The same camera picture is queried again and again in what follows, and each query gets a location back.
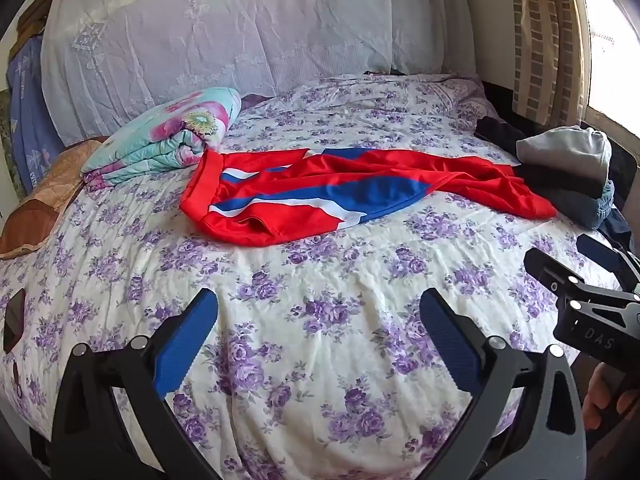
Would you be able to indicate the orange brown pillow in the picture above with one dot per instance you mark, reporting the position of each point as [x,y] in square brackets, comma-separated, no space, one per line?
[40,200]

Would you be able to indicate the grey folded garment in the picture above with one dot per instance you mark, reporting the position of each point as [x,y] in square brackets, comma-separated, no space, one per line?
[565,152]

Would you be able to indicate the purple floral bed sheet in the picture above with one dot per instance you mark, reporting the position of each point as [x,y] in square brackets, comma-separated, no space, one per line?
[325,280]

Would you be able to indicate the folded floral quilt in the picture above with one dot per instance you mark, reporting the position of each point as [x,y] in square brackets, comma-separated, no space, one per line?
[165,130]

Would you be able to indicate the beige checked curtain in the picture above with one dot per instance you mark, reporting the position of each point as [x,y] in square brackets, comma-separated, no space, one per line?
[545,35]

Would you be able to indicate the dark cloth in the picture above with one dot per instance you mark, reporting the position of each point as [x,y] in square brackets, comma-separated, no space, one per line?
[495,130]

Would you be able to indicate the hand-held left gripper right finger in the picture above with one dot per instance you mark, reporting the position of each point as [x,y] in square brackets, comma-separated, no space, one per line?
[446,341]

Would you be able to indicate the window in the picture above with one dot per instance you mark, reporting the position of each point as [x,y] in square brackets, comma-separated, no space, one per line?
[615,60]

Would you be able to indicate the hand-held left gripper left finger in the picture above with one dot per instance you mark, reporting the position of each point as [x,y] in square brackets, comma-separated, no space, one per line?
[184,346]

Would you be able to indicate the red blue white pants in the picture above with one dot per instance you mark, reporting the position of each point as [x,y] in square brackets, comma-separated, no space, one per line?
[300,185]

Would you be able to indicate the white lace headboard cover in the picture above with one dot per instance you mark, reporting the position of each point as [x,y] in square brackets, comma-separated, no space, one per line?
[225,35]

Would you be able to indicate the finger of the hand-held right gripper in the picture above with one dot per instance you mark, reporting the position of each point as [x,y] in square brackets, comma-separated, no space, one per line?
[602,255]
[547,270]

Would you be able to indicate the blue denim garment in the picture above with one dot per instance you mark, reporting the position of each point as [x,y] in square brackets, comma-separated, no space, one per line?
[597,207]

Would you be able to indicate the blue printed cloth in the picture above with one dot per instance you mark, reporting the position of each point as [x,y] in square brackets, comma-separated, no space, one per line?
[30,110]

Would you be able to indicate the black folded garment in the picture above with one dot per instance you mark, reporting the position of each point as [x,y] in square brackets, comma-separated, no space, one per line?
[555,183]

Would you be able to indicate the black phone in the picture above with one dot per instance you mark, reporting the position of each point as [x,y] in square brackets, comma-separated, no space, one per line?
[13,320]

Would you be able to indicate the person's right hand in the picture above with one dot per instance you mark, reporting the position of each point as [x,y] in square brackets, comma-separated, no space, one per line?
[600,395]

